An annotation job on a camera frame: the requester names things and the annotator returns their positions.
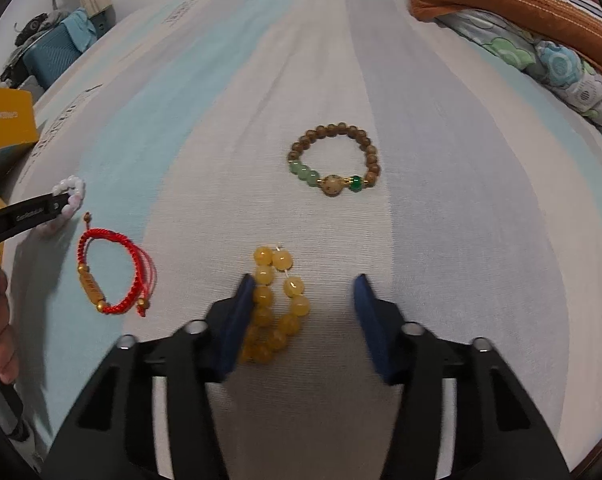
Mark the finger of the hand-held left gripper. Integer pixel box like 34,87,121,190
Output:
0,194,68,267

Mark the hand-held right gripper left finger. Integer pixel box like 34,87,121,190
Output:
41,274,258,480

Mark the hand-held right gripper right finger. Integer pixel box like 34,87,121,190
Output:
353,274,570,480

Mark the blue yellow cardboard box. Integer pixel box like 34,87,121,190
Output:
0,86,40,211

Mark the yellow bead bracelet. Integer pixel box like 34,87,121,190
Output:
240,245,312,365

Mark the pink white bead bracelet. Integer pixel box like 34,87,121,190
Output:
36,175,86,234

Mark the person's left hand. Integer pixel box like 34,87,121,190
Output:
0,269,20,387

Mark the teal suitcase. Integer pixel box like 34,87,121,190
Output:
23,10,108,89

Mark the grey black cloth pile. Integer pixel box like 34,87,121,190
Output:
14,10,66,47

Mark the striped bed sheet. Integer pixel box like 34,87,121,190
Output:
1,0,602,480

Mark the teal cloth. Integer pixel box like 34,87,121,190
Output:
62,9,100,54

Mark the floral quilt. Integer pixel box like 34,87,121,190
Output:
436,7,602,147

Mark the striped red orange pillow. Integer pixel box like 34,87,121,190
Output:
408,0,602,77

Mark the red cord bracelet gold tube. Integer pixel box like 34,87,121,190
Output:
76,211,158,319

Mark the brown wooden bead bracelet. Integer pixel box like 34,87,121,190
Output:
287,121,382,199

